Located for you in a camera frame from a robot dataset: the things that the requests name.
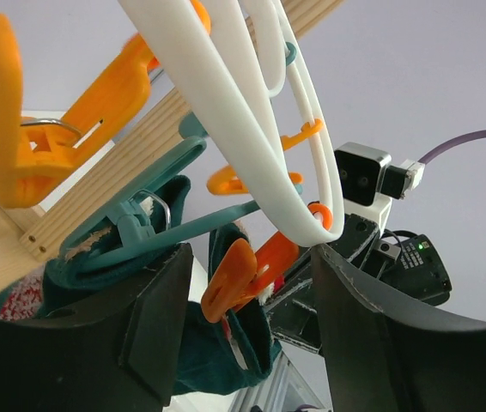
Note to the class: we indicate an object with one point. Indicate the teal sock with reindeer patch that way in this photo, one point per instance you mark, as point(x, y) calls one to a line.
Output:
point(232, 354)

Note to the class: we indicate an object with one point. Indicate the yellow-orange clothes peg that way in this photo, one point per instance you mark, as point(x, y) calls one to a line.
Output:
point(38, 154)

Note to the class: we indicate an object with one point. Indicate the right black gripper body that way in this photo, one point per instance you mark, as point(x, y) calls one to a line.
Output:
point(291, 310)

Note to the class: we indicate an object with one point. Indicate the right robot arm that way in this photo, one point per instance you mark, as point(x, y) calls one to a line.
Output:
point(403, 260)

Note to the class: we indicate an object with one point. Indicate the orange clothes peg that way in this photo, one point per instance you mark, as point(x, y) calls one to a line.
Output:
point(244, 273)

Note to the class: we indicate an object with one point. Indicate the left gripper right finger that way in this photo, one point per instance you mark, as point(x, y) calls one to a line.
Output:
point(385, 351)

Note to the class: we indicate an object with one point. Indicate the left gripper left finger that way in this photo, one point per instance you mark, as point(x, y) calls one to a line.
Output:
point(116, 350)

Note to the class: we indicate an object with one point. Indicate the teal clothes peg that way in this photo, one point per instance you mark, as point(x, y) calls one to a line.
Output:
point(124, 213)

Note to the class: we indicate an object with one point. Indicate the wooden hanger rack frame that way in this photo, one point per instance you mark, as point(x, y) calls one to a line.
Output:
point(154, 134)

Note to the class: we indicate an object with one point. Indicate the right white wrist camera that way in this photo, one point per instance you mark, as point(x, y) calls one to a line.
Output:
point(370, 182)

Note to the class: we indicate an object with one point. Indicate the white plastic clip hanger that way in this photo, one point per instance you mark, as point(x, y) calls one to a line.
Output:
point(226, 73)

